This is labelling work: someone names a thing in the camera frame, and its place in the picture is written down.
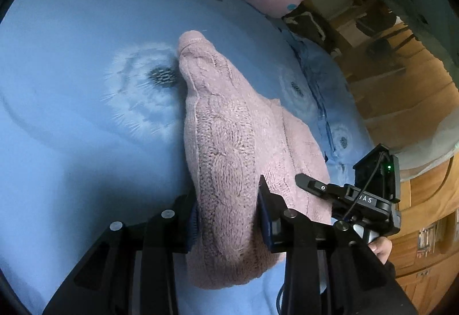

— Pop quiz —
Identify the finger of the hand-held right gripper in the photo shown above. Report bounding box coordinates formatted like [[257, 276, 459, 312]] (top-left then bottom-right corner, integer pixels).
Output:
[[294, 173, 340, 199]]

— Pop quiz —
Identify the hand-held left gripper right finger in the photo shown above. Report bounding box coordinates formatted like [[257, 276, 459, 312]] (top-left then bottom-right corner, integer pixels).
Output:
[[256, 176, 418, 315]]

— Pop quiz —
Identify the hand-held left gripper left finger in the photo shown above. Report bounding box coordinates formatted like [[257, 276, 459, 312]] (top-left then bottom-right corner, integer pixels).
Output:
[[43, 193, 199, 315]]

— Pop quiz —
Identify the pink knitted sweater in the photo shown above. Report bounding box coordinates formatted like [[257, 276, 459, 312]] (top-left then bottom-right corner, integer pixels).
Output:
[[177, 30, 332, 290]]

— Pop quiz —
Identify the person's right forearm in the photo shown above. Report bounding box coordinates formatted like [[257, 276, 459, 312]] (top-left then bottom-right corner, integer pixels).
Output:
[[381, 261, 399, 283]]

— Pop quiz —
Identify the person's right hand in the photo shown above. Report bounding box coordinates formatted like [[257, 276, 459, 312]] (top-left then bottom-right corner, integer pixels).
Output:
[[369, 238, 394, 265]]

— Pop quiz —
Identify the wooden cabinet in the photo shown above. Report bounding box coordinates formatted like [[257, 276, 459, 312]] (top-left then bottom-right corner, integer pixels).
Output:
[[390, 157, 459, 315]]

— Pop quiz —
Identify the white translucent cloth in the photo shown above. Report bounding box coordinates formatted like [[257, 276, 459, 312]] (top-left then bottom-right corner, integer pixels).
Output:
[[391, 114, 459, 180]]

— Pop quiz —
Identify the blue dandelion print bed sheet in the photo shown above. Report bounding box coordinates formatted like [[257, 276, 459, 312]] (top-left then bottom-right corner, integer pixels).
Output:
[[0, 0, 377, 315]]

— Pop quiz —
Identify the dark chair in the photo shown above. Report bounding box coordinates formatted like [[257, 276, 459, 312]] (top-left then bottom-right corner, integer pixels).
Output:
[[354, 1, 417, 69]]

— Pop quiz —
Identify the dark cloth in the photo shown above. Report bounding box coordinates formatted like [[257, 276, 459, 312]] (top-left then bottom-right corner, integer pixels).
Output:
[[283, 10, 328, 44]]

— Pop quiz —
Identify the black cable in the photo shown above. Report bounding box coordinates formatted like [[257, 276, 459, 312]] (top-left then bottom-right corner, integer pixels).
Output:
[[342, 152, 391, 222]]

